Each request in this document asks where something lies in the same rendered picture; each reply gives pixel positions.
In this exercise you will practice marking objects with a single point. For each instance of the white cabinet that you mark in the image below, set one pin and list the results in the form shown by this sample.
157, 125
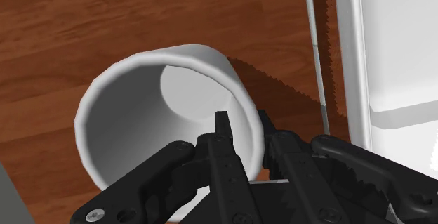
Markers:
400, 45

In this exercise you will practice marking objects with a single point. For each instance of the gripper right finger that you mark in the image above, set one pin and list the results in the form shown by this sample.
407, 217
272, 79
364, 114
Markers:
342, 168

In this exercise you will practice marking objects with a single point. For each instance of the white cup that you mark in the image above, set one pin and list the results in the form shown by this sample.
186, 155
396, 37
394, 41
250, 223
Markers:
137, 113

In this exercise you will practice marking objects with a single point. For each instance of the thin grey rod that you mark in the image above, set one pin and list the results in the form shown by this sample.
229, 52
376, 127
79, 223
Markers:
316, 52

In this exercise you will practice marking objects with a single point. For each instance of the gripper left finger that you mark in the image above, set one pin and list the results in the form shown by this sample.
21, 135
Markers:
224, 168

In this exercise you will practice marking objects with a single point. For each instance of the grey block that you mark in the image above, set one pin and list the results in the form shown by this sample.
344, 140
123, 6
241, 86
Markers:
12, 199

